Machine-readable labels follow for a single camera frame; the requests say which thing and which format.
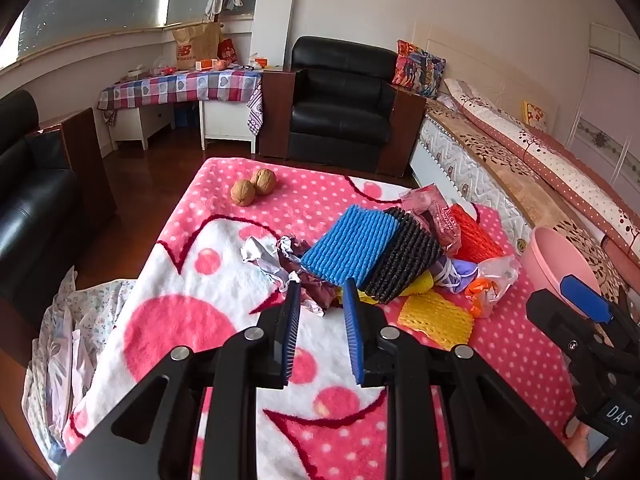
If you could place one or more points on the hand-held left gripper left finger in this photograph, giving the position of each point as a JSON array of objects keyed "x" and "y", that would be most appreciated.
[{"x": 291, "y": 330}]

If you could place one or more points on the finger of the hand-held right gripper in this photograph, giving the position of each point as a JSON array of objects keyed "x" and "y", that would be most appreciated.
[
  {"x": 585, "y": 300},
  {"x": 550, "y": 320}
]

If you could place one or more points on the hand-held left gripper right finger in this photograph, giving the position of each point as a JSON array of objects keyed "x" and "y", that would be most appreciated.
[{"x": 352, "y": 335}]

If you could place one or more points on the dark maroon wrapper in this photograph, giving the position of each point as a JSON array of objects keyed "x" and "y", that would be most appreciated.
[{"x": 315, "y": 295}]

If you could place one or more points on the pink plastic basin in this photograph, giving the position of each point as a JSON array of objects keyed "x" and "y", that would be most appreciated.
[{"x": 550, "y": 260}]

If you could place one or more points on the clear plastic bag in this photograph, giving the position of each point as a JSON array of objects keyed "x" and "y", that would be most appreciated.
[{"x": 492, "y": 280}]

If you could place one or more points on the silver foil wrapper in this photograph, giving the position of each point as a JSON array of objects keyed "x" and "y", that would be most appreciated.
[{"x": 262, "y": 255}]

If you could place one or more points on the yellow foam net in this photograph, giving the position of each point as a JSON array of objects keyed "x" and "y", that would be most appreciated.
[{"x": 435, "y": 317}]

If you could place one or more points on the yellow snack wrapper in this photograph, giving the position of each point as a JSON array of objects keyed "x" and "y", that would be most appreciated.
[{"x": 422, "y": 282}]

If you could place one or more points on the black ribbed foam sleeve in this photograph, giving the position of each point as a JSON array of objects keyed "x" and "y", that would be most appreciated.
[{"x": 400, "y": 260}]

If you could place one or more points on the blue ribbed foam sleeve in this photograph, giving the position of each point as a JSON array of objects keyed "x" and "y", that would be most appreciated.
[{"x": 350, "y": 245}]

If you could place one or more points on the purple wrapper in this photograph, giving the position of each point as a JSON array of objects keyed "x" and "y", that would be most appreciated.
[{"x": 460, "y": 270}]

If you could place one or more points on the orange foam net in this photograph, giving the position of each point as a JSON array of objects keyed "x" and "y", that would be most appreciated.
[{"x": 475, "y": 237}]

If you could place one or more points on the red snack packet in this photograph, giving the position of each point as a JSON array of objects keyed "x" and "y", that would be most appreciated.
[{"x": 435, "y": 215}]

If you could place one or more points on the person's right hand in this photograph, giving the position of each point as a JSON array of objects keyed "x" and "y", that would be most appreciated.
[{"x": 582, "y": 442}]

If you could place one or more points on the pink dotted blanket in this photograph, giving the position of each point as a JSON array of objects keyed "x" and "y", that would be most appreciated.
[{"x": 200, "y": 260}]

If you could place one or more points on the walnut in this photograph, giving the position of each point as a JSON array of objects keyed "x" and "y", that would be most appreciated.
[
  {"x": 243, "y": 192},
  {"x": 263, "y": 180}
]

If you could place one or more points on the folded floral quilt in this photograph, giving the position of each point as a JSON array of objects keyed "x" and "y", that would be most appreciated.
[{"x": 540, "y": 150}]

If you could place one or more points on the brown leaf-print bedspread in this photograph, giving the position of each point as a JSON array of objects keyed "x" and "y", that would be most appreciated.
[{"x": 500, "y": 160}]

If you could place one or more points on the bed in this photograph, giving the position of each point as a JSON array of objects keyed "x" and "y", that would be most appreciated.
[{"x": 470, "y": 170}]

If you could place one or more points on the yellow floral pillow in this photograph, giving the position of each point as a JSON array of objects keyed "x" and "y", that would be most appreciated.
[{"x": 535, "y": 115}]

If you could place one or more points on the white wardrobe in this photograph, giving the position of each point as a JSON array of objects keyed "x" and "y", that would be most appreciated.
[{"x": 610, "y": 110}]

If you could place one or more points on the pale floral cloth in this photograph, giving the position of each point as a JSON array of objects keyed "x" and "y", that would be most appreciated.
[{"x": 65, "y": 340}]

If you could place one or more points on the black leather armchair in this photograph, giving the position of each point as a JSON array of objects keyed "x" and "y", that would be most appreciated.
[{"x": 340, "y": 100}]

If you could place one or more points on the checkered tablecloth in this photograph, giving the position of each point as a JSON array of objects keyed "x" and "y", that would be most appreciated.
[{"x": 190, "y": 85}]

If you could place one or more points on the white orange carton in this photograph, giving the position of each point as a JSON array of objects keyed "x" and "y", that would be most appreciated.
[{"x": 259, "y": 62}]

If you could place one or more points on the colourful printed pillow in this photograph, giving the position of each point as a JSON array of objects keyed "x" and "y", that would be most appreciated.
[{"x": 417, "y": 70}]

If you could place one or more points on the orange box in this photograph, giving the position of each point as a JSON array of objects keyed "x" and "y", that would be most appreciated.
[{"x": 205, "y": 64}]

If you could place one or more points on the red bag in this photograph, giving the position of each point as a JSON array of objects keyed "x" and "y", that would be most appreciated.
[{"x": 226, "y": 52}]

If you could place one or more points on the black leather sofa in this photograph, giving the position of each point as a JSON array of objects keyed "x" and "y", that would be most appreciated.
[{"x": 30, "y": 210}]

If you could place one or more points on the brown paper bag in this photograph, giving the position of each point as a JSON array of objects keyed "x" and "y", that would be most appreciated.
[{"x": 195, "y": 45}]

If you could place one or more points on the window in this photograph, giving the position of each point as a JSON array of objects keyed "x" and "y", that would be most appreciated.
[{"x": 90, "y": 0}]

